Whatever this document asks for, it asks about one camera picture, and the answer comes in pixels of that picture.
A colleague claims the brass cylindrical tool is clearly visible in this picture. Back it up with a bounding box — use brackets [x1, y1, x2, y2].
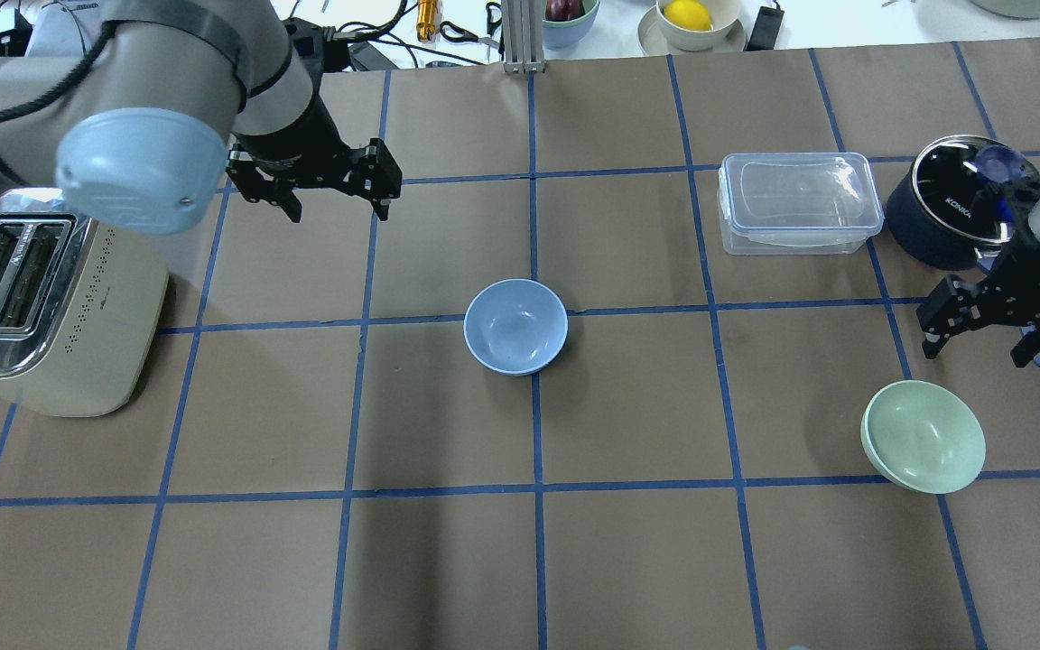
[415, 0, 441, 42]

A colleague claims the black power adapter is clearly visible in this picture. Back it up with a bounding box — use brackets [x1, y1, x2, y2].
[744, 3, 785, 51]

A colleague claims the green bowl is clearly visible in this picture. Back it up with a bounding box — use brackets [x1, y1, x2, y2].
[859, 380, 986, 495]

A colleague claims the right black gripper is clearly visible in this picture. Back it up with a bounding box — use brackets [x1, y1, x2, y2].
[916, 244, 1040, 367]

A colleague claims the aluminium frame post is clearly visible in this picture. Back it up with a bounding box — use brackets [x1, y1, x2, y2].
[500, 0, 546, 75]

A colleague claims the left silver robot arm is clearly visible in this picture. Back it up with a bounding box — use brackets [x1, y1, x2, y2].
[0, 1, 404, 235]

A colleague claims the dark blue saucepan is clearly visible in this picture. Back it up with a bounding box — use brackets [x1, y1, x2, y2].
[885, 135, 1040, 283]

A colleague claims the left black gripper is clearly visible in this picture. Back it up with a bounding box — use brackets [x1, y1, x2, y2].
[227, 137, 402, 223]

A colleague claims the clear plastic food container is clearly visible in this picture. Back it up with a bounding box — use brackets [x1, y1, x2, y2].
[718, 152, 885, 255]

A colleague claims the black corrugated cable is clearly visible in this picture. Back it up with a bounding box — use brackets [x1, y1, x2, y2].
[0, 18, 124, 138]

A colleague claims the blue bowl with fruit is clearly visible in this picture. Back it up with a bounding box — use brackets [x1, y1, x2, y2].
[542, 0, 601, 50]

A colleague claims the cream two-slot toaster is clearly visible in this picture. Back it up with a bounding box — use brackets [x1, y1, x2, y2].
[0, 188, 170, 417]

